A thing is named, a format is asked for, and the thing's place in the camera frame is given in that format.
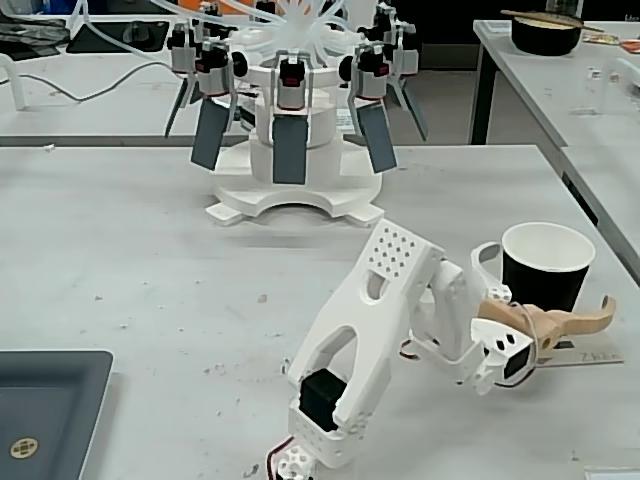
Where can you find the dark crumpled cloth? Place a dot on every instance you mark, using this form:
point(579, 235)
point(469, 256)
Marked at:
point(30, 35)

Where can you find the wooden chopstick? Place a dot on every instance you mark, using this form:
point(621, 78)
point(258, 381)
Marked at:
point(592, 27)
point(540, 16)

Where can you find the black paper cup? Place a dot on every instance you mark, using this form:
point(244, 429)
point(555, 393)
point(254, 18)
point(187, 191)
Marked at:
point(545, 285)

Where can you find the white curved stand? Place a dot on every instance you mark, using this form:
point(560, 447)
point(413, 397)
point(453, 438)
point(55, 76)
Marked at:
point(17, 80)

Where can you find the orange flat packet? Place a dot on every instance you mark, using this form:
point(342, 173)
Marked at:
point(627, 46)

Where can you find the clear plastic container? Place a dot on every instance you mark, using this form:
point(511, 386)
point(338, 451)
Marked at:
point(615, 85)

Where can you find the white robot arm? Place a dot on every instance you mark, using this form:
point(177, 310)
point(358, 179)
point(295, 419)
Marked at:
point(360, 310)

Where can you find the printed paper mat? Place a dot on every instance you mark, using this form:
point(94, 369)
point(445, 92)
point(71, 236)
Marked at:
point(600, 350)

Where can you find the white carousel dispenser stand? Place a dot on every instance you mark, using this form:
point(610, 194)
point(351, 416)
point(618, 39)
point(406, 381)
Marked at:
point(325, 195)

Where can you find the round gold emblem disc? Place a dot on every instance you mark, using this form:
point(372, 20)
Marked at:
point(24, 448)

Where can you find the black bowl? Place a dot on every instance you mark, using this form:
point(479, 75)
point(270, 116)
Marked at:
point(545, 37)

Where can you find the grey square tray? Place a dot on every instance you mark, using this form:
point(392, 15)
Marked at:
point(50, 400)

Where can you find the black desk mat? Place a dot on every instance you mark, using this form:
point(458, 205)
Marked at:
point(115, 37)

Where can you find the grey pump with dark plate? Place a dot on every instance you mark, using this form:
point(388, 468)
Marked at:
point(212, 75)
point(406, 55)
point(290, 150)
point(372, 80)
point(181, 55)

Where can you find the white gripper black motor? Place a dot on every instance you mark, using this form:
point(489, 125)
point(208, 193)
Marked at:
point(516, 361)

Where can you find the dark table leg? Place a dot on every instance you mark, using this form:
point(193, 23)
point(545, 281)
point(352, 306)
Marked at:
point(482, 90)

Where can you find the clear silicone tube bundle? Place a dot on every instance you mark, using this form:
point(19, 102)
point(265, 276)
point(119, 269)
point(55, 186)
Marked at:
point(300, 20)

